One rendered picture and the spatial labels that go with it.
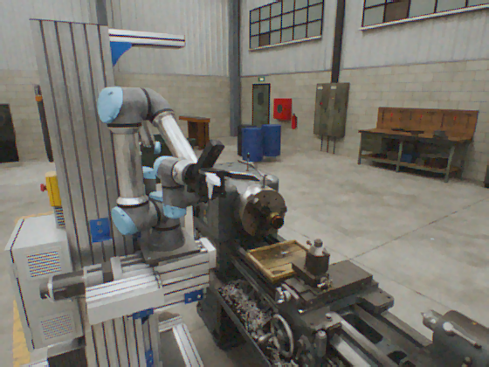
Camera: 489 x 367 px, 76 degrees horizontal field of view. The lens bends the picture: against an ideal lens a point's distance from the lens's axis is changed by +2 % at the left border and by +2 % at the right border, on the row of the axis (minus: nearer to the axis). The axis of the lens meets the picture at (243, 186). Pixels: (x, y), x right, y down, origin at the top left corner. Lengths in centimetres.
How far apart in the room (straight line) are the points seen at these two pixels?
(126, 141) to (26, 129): 1041
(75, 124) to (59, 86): 14
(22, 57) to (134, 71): 316
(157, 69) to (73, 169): 1101
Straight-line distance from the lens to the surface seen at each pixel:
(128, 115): 115
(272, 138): 914
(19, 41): 1164
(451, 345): 118
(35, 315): 161
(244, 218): 186
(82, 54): 138
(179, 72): 1264
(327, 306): 149
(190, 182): 92
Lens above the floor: 179
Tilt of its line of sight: 17 degrees down
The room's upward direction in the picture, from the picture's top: straight up
